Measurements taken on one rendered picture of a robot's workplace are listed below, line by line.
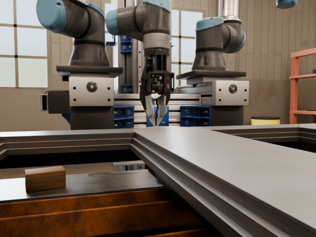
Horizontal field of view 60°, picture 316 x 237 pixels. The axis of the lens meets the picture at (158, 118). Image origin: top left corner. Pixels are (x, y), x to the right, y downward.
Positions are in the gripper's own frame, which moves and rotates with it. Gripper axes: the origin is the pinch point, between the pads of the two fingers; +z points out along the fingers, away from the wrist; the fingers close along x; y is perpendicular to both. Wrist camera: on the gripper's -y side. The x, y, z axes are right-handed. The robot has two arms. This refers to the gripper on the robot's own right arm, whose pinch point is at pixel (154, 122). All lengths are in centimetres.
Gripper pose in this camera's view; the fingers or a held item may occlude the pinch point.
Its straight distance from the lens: 80.4
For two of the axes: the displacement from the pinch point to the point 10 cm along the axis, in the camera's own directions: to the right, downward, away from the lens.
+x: 9.6, -0.2, 2.8
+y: 2.8, 0.6, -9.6
